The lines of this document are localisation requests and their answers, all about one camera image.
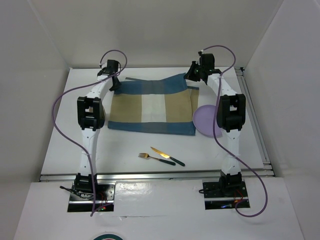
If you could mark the aluminium rail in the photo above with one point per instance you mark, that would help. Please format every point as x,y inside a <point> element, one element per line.
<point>137,176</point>
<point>267,170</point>

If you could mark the gold knife green handle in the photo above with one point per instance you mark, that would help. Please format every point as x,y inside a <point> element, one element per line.
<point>161,153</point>

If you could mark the green round sticker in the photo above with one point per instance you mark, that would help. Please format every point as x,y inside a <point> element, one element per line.
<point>108,236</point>

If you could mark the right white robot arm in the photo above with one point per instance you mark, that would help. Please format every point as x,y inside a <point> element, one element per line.
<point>230,117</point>

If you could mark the beige paper cup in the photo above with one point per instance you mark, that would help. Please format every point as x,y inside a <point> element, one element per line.
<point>104,114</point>

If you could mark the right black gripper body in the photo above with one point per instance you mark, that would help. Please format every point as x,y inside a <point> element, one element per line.
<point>201,68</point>

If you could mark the aluminium right side rail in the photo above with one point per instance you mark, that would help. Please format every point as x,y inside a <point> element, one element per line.
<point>267,170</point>

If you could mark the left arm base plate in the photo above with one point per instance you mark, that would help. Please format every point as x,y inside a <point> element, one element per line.
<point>80,202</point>

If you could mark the aluminium front rail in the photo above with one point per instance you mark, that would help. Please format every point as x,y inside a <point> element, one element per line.
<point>137,176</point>

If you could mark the purple plate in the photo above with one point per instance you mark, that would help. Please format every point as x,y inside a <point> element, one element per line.
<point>203,119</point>

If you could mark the blue tan checked placemat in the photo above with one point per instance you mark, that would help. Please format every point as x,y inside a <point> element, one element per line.
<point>164,106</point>

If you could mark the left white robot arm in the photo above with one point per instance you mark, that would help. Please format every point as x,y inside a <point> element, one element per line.
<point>91,118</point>

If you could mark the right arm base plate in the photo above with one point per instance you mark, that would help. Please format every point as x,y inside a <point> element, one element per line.
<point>215,199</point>

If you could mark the gold fork green handle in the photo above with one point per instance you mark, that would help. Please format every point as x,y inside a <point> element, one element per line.
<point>147,156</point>

